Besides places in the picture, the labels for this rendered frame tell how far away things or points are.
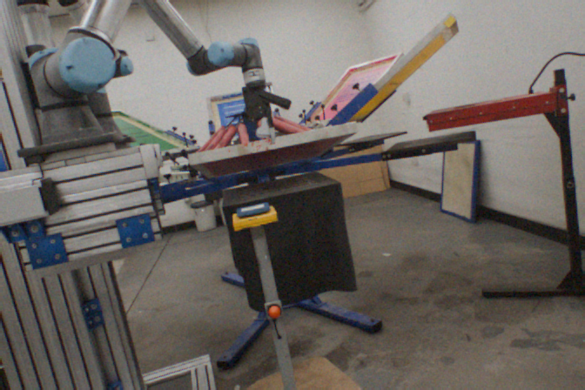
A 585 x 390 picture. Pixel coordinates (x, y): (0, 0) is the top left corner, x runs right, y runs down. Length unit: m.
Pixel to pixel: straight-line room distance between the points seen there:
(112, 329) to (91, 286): 0.16
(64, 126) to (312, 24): 5.45
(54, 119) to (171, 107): 5.03
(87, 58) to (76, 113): 0.18
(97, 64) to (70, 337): 0.84
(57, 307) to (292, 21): 5.44
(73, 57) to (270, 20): 5.37
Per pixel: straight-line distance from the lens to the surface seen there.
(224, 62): 1.48
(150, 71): 6.36
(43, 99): 1.32
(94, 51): 1.18
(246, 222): 1.28
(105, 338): 1.64
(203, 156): 1.51
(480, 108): 2.39
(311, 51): 6.42
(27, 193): 1.18
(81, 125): 1.28
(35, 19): 1.93
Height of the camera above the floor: 1.20
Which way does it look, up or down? 9 degrees down
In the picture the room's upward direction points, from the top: 11 degrees counter-clockwise
